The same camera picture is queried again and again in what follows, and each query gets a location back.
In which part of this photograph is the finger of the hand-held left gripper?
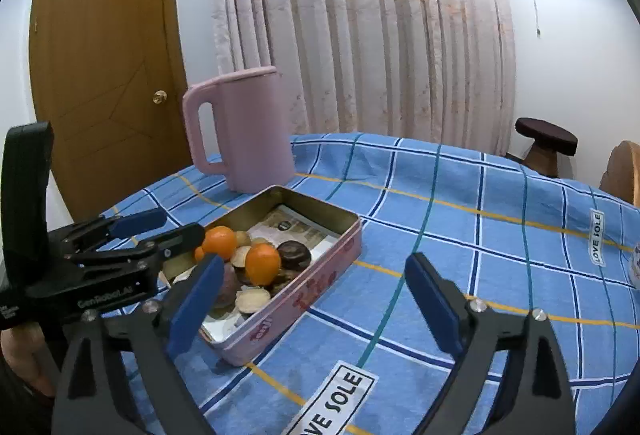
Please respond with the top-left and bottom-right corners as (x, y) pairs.
(60, 208), (167, 248)
(70, 223), (207, 271)

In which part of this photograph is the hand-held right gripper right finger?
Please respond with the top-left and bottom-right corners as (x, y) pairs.
(404, 252), (578, 435)

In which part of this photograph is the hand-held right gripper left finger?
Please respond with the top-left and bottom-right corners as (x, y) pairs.
(52, 253), (226, 435)

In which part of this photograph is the pink tin box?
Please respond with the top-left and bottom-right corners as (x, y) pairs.
(160, 185), (363, 367)

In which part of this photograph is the person's left forearm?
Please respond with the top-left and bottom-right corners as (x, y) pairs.
(0, 325), (66, 435)

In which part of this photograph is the beige fruit shell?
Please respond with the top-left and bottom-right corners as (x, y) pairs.
(235, 287), (272, 314)

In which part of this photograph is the blue checkered tablecloth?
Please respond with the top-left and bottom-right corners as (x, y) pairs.
(100, 131), (640, 435)

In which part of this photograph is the newspaper lining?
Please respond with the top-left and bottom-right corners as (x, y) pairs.
(202, 204), (341, 341)

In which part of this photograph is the pink electric kettle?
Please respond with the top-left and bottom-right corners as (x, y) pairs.
(181, 65), (296, 193)

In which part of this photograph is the wooden door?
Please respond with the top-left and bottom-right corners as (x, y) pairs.
(29, 0), (193, 221)

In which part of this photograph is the dark brown round stool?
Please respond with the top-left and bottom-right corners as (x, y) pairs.
(515, 118), (578, 178)

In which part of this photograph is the wooden chair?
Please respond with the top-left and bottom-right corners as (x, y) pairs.
(600, 140), (640, 207)

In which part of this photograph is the pink floral curtain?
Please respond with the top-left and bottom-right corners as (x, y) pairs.
(207, 0), (517, 156)

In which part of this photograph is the hanging cable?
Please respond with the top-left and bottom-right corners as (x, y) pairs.
(527, 0), (543, 38)

